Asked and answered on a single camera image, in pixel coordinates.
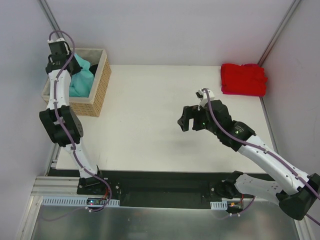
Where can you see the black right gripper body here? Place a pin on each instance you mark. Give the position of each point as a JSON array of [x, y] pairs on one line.
[[195, 118]]

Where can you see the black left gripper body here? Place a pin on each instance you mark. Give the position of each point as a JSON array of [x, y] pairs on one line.
[[58, 48]]

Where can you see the teal t shirt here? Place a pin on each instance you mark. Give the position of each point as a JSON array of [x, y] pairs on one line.
[[81, 82]]

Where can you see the wicker laundry basket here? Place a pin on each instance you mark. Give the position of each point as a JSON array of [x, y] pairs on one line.
[[91, 106]]

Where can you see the red t shirt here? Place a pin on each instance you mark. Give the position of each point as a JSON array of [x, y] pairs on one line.
[[242, 78]]

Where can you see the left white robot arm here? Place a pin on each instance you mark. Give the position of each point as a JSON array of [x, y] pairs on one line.
[[61, 123]]

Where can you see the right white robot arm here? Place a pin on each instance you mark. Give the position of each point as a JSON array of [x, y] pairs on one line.
[[293, 190]]

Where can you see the black t shirt in basket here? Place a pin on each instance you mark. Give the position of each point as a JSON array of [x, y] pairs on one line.
[[93, 69]]

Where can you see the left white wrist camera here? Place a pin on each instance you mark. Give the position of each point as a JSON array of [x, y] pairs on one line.
[[59, 46]]

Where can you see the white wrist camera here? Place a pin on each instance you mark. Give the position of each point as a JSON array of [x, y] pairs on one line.
[[205, 95], [59, 46]]

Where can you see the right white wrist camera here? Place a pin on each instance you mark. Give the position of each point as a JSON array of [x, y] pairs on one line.
[[205, 95]]

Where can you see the left aluminium frame post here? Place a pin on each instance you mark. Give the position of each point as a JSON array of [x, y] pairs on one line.
[[55, 28]]

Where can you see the aluminium frame post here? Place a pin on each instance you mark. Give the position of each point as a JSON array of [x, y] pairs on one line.
[[55, 28], [292, 9]]

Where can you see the right aluminium frame post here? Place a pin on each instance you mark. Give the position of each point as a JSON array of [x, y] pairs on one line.
[[292, 9]]

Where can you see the right grey cable duct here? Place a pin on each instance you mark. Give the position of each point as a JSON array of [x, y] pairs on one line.
[[219, 205]]

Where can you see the grey cable duct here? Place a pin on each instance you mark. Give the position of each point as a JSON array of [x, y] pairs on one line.
[[65, 201], [219, 205]]

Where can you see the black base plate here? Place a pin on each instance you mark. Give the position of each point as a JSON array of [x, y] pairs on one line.
[[155, 189]]

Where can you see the aluminium rail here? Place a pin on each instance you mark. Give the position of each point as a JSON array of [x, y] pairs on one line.
[[55, 186]]

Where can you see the left grey cable duct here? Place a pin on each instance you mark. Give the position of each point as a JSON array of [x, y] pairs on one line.
[[65, 201]]

